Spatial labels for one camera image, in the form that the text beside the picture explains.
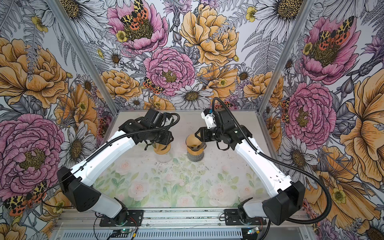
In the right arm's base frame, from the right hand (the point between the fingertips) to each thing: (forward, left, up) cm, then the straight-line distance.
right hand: (199, 139), depth 73 cm
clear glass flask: (+5, +22, -26) cm, 34 cm away
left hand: (+1, +15, -4) cm, 16 cm away
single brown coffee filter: (+6, +3, -10) cm, 12 cm away
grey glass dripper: (+2, -2, -9) cm, 10 cm away
